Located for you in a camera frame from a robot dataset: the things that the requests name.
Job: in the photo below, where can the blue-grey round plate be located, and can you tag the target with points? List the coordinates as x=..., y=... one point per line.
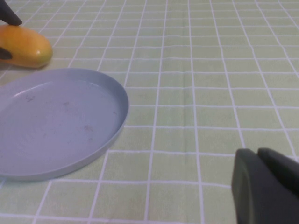
x=58, y=121

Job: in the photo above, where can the reddish orange mango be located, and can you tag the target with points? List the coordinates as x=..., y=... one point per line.
x=25, y=46

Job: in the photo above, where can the green checked tablecloth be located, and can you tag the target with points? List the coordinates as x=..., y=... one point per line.
x=210, y=70

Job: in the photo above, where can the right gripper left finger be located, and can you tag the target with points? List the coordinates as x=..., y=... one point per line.
x=257, y=198

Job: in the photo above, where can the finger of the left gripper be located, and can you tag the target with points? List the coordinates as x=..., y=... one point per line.
x=5, y=54
x=9, y=14

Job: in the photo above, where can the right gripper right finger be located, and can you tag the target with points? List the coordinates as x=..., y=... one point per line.
x=285, y=172

